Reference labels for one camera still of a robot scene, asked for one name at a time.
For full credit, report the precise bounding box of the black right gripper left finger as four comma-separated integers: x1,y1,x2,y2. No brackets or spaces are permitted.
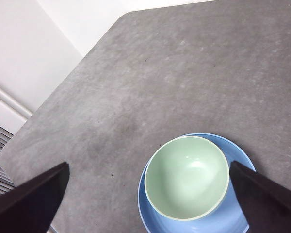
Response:
0,162,70,233

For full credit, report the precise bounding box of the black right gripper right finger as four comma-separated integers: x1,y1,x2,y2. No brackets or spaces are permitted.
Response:
229,160,291,233

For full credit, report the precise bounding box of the green ribbed bowl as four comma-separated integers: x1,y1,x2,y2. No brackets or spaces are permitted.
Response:
144,135,229,221

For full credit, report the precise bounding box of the blue round plate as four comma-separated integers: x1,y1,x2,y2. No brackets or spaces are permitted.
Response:
137,132,257,233

